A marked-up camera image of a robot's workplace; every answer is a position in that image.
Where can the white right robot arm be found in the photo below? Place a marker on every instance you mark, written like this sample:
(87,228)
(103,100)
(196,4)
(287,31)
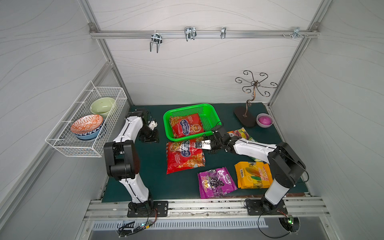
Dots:
(286,167)

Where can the green plastic basket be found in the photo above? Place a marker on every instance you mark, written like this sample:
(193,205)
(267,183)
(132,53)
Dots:
(207,114)

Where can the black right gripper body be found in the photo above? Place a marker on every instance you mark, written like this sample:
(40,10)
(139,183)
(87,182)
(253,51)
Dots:
(212,144)

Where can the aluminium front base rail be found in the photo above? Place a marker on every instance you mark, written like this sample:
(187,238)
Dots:
(208,209)

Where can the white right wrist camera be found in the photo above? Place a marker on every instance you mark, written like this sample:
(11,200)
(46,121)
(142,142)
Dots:
(205,145)

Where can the double prong metal hook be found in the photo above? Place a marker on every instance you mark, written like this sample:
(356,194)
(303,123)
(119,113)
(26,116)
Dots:
(156,40)

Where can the light green bowl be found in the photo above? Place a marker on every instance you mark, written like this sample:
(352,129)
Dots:
(102,106)

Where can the orange patterned bowl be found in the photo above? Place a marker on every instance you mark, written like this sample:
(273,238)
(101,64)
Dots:
(86,124)

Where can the green Fox's candy bag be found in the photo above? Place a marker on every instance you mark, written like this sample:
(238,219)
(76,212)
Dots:
(254,159)

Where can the yellow corn candy bag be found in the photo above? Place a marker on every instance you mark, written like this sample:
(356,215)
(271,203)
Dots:
(256,175)

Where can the red cookie candy bag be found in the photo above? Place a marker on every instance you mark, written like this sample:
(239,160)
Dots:
(183,126)

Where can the orange Fox's candy bag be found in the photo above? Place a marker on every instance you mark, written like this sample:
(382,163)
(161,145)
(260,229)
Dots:
(239,133)

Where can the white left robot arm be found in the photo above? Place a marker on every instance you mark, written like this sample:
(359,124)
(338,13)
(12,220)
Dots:
(122,159)

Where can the small metal hook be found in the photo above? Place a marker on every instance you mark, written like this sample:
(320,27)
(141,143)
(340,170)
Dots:
(223,32)

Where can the looped metal hook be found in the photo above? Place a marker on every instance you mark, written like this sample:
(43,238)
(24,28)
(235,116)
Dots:
(190,33)

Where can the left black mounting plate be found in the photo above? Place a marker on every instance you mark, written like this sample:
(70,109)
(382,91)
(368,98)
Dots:
(148,209)

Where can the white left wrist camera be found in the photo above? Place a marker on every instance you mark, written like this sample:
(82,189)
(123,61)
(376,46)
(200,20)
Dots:
(152,125)

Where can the purple grape candy bag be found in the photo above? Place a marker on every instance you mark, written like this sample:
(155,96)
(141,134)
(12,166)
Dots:
(216,183)

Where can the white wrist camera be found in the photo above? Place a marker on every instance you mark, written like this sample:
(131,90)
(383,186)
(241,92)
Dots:
(205,145)
(152,125)

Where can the black mounting plate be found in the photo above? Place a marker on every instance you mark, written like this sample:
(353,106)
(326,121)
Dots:
(148,209)
(256,207)

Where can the aluminium wall rail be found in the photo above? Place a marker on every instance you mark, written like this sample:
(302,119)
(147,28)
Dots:
(201,34)

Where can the red Konfety candy bag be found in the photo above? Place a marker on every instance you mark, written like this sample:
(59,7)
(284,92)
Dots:
(184,156)

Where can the right metal peg hook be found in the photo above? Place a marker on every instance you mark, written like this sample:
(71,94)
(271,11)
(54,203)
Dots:
(295,35)

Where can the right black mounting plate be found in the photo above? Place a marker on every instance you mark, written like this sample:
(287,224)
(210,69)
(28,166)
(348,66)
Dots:
(256,207)

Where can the blue bowl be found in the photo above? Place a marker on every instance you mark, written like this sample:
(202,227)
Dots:
(88,136)

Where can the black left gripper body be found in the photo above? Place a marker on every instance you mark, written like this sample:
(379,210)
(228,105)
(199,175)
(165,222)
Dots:
(148,135)

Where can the black metal jewelry stand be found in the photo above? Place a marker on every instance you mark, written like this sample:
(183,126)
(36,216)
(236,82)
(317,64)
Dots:
(253,87)

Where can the white wire wall basket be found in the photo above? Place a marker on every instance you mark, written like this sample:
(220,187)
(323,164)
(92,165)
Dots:
(62,139)

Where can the grey bowl purple inside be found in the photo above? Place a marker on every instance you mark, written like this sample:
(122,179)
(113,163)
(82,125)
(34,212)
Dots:
(264,120)

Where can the white vented strip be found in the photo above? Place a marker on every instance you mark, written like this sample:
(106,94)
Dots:
(184,224)

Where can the round black floor port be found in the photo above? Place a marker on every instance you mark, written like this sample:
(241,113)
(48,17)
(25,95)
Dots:
(291,224)

